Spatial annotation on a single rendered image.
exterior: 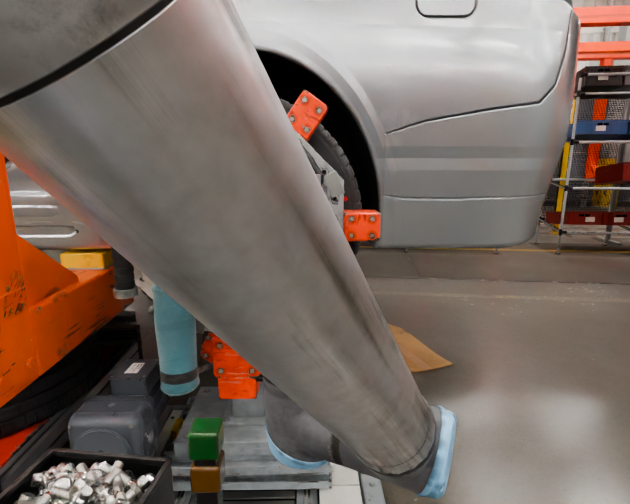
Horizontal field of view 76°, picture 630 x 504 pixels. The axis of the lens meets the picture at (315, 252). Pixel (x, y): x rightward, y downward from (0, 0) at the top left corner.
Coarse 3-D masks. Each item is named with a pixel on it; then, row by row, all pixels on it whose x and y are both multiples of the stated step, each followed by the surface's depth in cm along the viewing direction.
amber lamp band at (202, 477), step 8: (224, 456) 57; (192, 464) 54; (216, 464) 54; (224, 464) 57; (192, 472) 53; (200, 472) 53; (208, 472) 53; (216, 472) 53; (224, 472) 57; (192, 480) 54; (200, 480) 54; (208, 480) 54; (216, 480) 54; (192, 488) 54; (200, 488) 54; (208, 488) 54; (216, 488) 54
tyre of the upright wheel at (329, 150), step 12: (288, 108) 100; (324, 132) 101; (312, 144) 102; (324, 144) 102; (336, 144) 103; (324, 156) 102; (336, 156) 102; (336, 168) 103; (348, 168) 103; (348, 180) 104; (348, 192) 104; (348, 204) 105; (360, 204) 106
